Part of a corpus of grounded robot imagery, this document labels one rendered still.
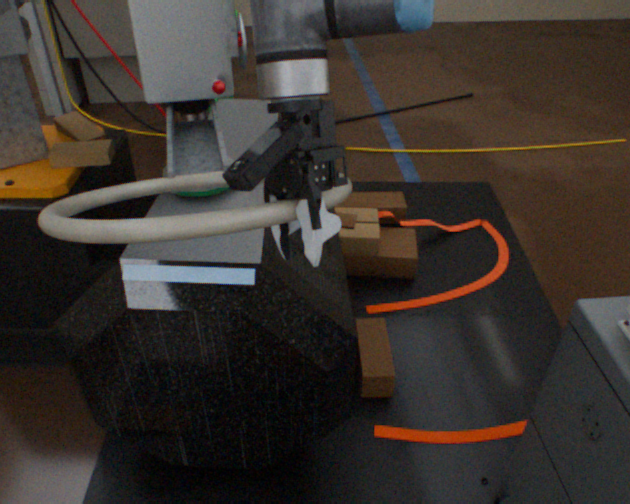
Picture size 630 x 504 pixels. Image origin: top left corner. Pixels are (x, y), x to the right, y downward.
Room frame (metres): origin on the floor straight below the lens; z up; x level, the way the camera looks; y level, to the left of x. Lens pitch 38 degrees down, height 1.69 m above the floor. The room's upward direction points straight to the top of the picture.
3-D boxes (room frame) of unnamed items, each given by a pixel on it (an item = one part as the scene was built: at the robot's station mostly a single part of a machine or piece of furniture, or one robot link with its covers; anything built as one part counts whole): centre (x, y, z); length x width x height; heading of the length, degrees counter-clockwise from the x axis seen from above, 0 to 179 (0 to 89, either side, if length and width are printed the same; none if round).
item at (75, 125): (1.94, 0.88, 0.80); 0.20 x 0.10 x 0.05; 48
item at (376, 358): (1.44, -0.25, 0.07); 0.30 x 0.12 x 0.12; 2
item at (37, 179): (1.77, 1.05, 0.76); 0.49 x 0.49 x 0.05; 0
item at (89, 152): (1.72, 0.80, 0.81); 0.20 x 0.10 x 0.05; 98
